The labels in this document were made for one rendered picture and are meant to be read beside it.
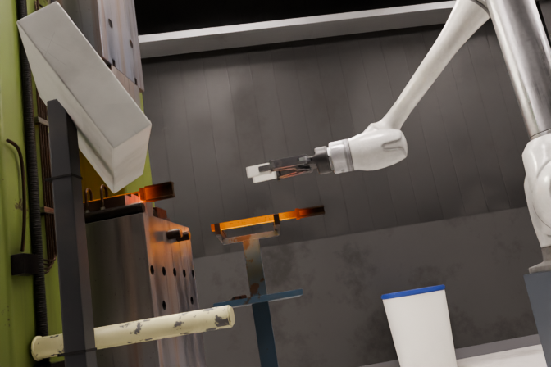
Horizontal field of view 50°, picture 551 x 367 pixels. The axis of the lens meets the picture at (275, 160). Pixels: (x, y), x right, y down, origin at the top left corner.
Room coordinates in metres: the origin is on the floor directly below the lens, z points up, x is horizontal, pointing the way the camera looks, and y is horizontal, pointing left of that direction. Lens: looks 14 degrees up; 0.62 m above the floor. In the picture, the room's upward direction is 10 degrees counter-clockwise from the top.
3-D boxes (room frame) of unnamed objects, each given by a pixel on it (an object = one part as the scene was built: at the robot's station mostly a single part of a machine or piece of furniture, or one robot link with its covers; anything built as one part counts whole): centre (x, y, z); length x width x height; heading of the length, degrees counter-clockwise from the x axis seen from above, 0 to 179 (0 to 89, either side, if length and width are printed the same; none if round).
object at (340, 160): (1.59, -0.18, 0.99); 0.09 x 0.06 x 0.09; 172
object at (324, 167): (1.60, -0.11, 0.99); 0.09 x 0.08 x 0.07; 82
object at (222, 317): (1.29, 0.36, 0.62); 0.44 x 0.05 x 0.05; 82
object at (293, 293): (2.19, 0.14, 0.66); 0.40 x 0.30 x 0.02; 2
